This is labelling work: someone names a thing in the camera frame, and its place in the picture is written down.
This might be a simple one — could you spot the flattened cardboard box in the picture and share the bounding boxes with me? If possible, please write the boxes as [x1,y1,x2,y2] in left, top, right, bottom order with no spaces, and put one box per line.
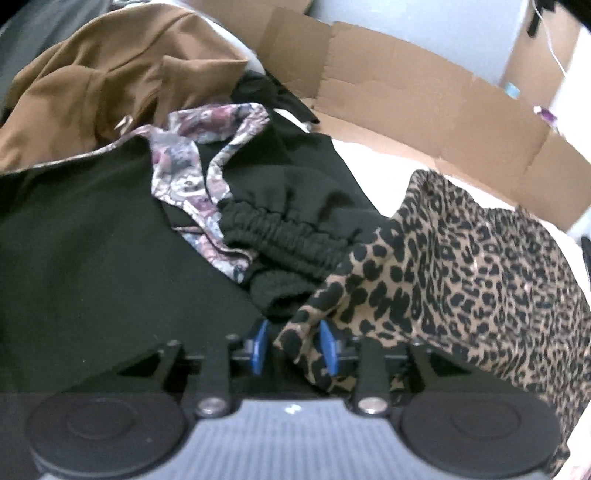
[185,0,591,232]

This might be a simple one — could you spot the large black garment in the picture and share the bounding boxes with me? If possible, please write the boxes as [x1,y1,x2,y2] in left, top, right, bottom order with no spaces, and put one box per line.
[0,136,259,393]

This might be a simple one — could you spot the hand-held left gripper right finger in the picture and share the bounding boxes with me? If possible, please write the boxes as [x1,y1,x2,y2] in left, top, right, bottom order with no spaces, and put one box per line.
[318,320,467,415]

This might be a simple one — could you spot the leopard print pants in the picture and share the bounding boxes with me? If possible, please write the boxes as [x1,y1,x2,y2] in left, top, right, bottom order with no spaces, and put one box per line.
[272,168,591,480]

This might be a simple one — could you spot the floral print garment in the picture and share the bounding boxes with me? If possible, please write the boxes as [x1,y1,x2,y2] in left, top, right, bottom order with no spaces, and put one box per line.
[9,102,271,283]

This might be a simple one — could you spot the brown garment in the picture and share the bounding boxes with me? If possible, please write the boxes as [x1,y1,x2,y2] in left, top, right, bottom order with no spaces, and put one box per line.
[0,4,252,174]

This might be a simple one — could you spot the black elastic waist pants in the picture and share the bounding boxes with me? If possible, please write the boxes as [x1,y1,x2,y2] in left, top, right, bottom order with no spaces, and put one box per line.
[198,71,384,324]

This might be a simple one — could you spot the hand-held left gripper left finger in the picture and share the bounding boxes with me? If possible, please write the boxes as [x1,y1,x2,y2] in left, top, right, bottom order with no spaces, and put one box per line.
[115,320,271,418]

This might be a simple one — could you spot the white bed sheet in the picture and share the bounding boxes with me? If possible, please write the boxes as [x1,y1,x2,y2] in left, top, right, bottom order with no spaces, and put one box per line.
[318,115,591,259]

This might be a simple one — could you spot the white cable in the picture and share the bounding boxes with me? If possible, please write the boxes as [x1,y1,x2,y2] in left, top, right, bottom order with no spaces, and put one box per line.
[526,9,568,77]

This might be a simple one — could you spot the upright cardboard box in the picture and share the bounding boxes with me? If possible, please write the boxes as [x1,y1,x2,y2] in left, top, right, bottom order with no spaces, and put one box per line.
[501,14,583,112]

